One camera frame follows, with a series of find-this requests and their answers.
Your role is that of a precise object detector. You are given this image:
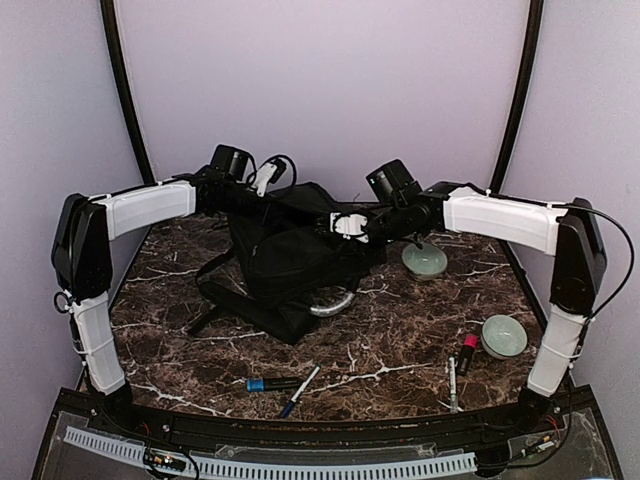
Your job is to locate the black student backpack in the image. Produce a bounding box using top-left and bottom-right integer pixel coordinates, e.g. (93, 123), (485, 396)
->
(188, 182), (373, 345)

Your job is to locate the black pink highlighter marker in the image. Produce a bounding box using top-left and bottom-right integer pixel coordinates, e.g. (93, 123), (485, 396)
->
(456, 334), (478, 376)

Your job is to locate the black blue highlighter marker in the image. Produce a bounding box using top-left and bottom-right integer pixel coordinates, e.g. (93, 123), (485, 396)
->
(247, 377), (303, 393)

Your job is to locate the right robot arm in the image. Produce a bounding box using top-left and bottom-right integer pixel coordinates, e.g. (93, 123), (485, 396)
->
(331, 159), (607, 434)

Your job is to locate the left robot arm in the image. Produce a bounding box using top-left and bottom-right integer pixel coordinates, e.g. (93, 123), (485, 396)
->
(51, 145), (287, 396)

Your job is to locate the far celadon bowl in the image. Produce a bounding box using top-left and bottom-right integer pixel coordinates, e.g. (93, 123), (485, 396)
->
(401, 243), (448, 281)

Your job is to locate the celadon bowl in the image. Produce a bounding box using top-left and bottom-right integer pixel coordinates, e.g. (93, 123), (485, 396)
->
(401, 243), (448, 281)
(481, 315), (528, 360)

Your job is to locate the grey white pen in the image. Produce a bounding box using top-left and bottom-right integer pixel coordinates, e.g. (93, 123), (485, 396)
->
(448, 355), (459, 414)

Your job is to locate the near celadon bowl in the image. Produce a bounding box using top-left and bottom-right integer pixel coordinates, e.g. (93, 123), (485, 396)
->
(481, 315), (528, 360)

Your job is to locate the blue capped pen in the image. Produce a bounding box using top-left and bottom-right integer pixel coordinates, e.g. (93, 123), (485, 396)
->
(279, 364), (321, 419)

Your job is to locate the small circuit board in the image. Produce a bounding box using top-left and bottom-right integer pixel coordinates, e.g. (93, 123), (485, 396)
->
(142, 450), (187, 472)

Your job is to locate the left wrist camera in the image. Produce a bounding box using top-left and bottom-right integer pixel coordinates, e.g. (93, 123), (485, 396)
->
(250, 161), (282, 197)

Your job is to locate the right black frame post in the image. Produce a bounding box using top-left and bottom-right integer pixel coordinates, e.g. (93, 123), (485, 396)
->
(488, 0), (545, 193)

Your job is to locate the black frame post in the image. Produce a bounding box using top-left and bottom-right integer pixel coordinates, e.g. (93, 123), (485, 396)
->
(488, 0), (545, 193)
(99, 0), (156, 185)

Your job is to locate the white slotted cable duct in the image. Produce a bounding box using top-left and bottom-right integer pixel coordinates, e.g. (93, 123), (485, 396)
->
(63, 426), (477, 479)

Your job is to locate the left black frame post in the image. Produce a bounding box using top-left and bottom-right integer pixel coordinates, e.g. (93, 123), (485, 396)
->
(99, 0), (156, 185)

